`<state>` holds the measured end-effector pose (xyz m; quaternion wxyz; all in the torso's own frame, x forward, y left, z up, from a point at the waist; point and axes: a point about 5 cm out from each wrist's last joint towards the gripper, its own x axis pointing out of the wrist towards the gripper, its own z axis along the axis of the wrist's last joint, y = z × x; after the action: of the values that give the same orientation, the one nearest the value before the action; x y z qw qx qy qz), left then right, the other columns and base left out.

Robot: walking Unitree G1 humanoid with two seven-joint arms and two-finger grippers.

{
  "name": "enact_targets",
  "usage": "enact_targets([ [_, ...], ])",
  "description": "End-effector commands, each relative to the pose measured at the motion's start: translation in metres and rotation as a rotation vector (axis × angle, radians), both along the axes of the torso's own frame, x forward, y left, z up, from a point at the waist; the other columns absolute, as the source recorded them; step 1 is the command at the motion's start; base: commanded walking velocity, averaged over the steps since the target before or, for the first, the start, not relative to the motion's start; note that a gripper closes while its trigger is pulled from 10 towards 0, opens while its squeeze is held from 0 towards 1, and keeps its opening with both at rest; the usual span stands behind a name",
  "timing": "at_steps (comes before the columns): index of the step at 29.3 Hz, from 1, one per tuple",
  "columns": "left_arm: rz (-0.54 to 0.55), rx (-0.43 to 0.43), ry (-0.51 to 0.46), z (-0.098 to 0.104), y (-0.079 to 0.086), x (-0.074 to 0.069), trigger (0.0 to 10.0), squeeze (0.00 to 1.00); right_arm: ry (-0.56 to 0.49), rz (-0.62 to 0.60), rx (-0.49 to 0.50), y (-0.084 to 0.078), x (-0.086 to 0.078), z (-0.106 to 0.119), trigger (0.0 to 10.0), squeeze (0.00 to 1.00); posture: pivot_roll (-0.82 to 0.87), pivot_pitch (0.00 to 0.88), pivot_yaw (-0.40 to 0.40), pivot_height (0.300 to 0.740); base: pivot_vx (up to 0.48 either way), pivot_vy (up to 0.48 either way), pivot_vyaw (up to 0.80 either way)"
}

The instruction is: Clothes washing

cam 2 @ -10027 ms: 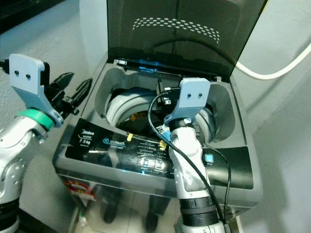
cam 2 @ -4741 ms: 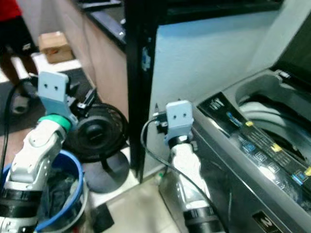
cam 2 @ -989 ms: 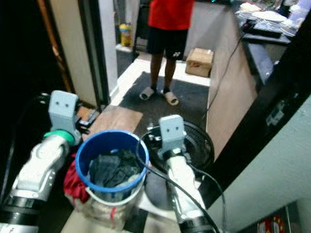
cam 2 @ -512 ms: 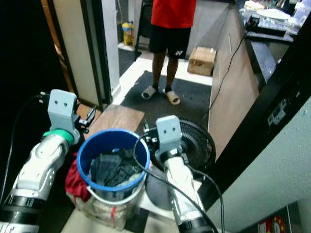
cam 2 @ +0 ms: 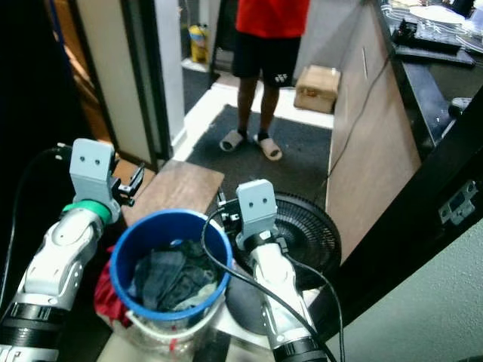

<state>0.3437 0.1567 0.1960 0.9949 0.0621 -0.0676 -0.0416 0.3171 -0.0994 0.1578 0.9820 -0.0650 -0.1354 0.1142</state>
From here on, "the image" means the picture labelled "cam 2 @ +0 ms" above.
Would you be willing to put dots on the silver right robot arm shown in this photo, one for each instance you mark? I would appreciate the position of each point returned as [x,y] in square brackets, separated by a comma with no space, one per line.
[272,286]

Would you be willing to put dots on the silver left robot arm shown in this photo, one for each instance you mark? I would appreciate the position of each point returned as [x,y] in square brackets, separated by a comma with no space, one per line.
[56,264]

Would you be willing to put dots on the dark clothes pile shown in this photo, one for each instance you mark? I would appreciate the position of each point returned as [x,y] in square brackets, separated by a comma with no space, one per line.
[170,275]

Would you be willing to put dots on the blue plastic bucket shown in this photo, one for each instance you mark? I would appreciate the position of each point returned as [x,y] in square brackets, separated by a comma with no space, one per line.
[158,226]

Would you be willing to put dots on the black standing fan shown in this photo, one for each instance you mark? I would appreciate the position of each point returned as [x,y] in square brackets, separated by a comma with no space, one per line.
[309,230]

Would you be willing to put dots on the dark grey floor mat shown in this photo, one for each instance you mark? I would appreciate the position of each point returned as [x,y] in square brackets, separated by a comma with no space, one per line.
[294,151]

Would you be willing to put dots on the red cloth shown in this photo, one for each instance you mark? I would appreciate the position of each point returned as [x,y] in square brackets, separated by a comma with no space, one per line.
[107,298]

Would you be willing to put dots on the brown wooden door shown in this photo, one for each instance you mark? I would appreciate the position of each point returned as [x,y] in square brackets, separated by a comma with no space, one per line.
[79,68]

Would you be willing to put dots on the clear plastic container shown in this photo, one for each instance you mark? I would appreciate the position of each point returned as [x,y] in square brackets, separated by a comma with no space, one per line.
[158,338]

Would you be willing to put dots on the brown cardboard box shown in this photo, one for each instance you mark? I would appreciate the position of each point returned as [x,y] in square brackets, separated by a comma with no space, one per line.
[317,89]

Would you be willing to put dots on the wooden cabinet with black top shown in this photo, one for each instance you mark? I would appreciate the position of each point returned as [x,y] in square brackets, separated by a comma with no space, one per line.
[370,151]

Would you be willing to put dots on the yellow bottle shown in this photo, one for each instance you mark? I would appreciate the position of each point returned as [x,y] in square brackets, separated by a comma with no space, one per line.
[198,45]

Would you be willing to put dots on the person in red shirt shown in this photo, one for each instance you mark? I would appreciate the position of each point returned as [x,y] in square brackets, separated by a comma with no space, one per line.
[272,19]

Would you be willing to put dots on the silver door hinge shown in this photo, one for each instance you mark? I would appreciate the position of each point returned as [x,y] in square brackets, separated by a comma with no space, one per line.
[456,204]

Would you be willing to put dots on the black countertop appliance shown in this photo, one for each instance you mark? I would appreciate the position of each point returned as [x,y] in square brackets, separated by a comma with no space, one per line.
[404,32]

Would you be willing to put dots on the white plate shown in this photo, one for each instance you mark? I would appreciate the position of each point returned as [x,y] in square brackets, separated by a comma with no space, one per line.
[438,13]

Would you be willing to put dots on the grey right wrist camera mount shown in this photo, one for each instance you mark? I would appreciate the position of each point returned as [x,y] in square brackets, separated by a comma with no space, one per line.
[256,207]

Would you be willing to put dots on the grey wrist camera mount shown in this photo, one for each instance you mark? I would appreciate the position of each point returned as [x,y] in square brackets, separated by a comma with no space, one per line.
[92,170]
[256,207]

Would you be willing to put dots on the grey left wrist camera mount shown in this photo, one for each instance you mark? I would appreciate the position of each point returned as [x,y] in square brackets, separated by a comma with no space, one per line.
[92,170]

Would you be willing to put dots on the black door post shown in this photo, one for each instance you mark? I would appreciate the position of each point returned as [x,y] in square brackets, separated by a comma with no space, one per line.
[143,75]

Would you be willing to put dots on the black door frame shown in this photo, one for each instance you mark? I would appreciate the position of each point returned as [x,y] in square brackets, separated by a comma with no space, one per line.
[407,226]

